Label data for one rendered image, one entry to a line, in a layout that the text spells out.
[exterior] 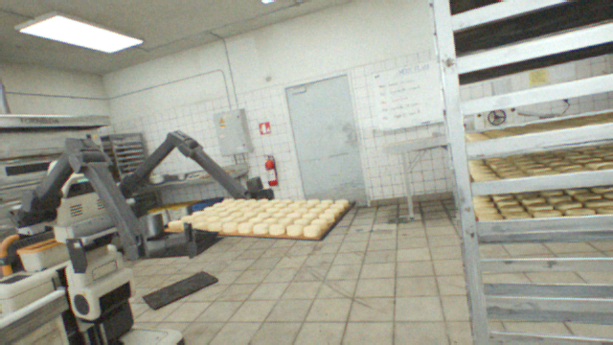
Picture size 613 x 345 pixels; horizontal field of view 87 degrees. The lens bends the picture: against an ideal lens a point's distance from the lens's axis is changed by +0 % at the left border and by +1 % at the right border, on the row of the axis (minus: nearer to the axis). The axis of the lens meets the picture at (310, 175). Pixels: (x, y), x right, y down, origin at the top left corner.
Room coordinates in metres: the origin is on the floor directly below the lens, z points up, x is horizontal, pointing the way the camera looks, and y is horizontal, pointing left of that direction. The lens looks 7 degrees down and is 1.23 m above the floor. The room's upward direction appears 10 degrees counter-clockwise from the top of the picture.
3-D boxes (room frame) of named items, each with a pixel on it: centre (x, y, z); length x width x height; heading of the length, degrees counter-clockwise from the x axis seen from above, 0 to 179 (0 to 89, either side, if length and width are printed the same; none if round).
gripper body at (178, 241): (0.97, 0.43, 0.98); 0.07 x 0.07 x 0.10; 22
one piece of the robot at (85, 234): (1.50, 1.02, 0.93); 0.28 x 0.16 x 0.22; 157
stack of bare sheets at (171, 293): (3.00, 1.41, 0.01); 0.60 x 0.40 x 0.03; 130
